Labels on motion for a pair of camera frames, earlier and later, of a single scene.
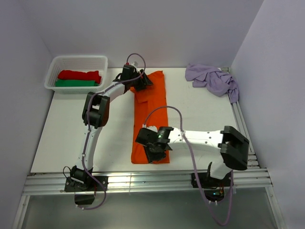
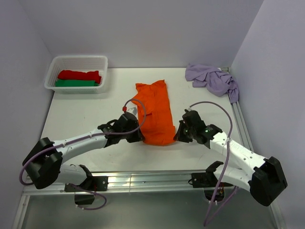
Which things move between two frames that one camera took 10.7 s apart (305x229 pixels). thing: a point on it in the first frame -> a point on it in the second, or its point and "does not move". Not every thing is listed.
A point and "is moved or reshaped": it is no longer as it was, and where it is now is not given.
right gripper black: x=151 y=156 -> x=179 y=136
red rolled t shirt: x=66 y=74 does not move
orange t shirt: x=150 y=110 is moved or reshaped
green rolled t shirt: x=68 y=83 does not move
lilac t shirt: x=217 y=82 does not move
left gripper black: x=143 y=82 -> x=138 y=136
